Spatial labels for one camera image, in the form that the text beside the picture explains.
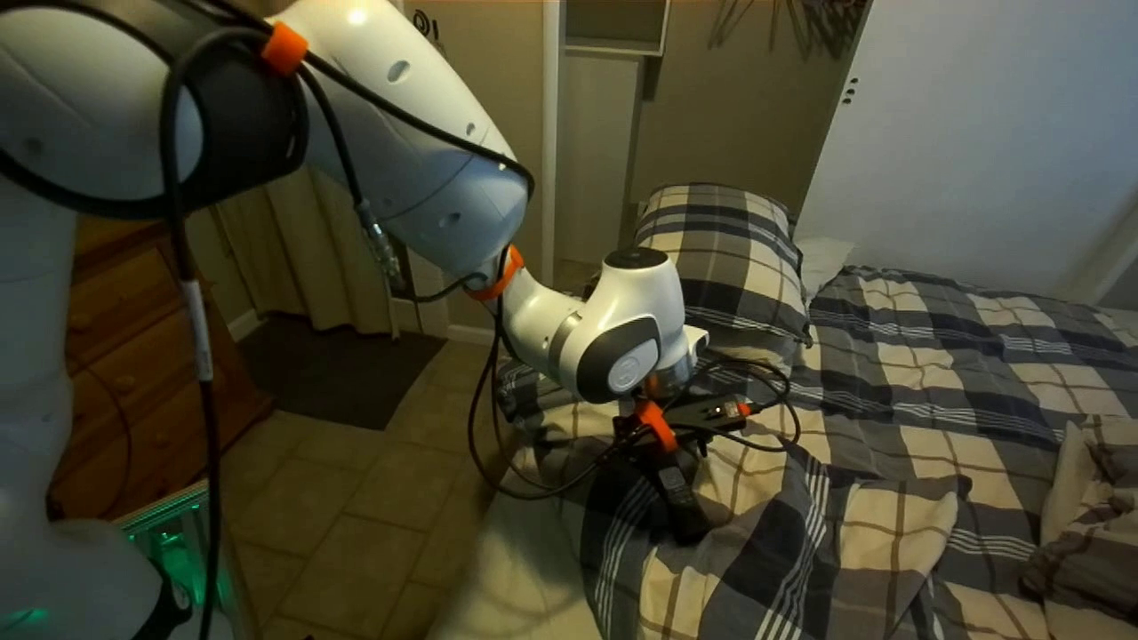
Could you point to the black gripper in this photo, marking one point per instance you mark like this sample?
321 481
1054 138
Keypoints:
650 456

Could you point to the plaid blanket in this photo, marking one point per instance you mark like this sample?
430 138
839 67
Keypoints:
925 391

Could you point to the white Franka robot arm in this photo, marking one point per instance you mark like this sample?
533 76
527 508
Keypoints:
415 155

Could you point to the mattress with cream sheet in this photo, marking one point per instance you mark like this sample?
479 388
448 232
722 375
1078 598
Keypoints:
520 580

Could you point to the large plaid pillow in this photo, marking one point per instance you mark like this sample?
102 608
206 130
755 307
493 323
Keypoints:
722 262

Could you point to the beige narrow door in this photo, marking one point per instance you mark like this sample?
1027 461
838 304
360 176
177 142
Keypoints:
597 155

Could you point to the dark floor rug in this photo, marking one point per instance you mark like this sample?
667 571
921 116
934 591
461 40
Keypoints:
342 375

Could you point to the beige curtain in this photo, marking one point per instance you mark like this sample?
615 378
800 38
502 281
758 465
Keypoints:
295 262

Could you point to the white closet door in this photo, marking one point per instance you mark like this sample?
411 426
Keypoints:
982 130

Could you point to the dark hanging bundle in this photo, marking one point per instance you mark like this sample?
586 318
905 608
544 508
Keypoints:
793 21

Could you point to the wooden dresser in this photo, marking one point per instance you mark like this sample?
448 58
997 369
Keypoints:
129 355

